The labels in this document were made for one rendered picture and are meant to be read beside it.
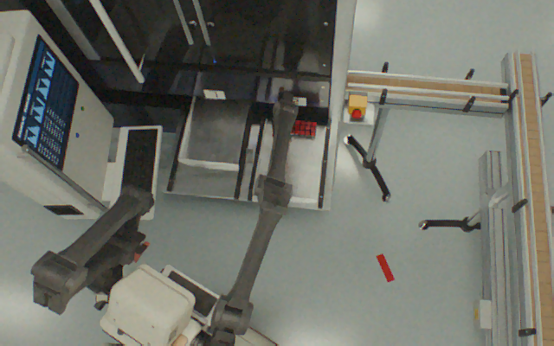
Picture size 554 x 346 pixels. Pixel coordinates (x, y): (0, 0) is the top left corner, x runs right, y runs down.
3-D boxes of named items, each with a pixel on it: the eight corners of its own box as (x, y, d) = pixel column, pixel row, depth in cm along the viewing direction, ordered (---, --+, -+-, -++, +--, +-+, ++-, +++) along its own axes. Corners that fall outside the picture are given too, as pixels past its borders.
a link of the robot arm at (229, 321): (212, 342, 133) (229, 347, 134) (223, 315, 130) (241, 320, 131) (214, 322, 142) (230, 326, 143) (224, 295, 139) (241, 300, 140)
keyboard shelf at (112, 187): (106, 129, 219) (103, 126, 216) (163, 127, 217) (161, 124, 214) (91, 221, 200) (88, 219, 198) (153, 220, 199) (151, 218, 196)
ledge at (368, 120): (344, 96, 207) (345, 94, 205) (374, 99, 205) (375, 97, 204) (342, 124, 201) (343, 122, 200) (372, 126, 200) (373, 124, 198)
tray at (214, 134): (196, 93, 211) (194, 89, 208) (252, 98, 208) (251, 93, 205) (179, 161, 198) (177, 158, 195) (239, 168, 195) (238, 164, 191)
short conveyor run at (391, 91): (342, 107, 207) (344, 88, 193) (344, 78, 213) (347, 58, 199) (500, 122, 199) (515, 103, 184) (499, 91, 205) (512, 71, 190)
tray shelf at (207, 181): (186, 94, 213) (185, 92, 212) (339, 107, 205) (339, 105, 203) (162, 192, 195) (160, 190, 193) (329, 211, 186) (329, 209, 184)
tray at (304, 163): (267, 121, 203) (266, 117, 199) (326, 127, 199) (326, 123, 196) (253, 195, 189) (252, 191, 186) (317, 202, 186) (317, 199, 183)
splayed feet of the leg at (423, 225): (418, 218, 270) (423, 211, 257) (505, 227, 264) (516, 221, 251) (417, 231, 267) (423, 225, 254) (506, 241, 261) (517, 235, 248)
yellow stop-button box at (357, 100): (348, 99, 195) (350, 90, 188) (365, 100, 194) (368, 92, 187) (347, 115, 192) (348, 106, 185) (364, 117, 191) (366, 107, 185)
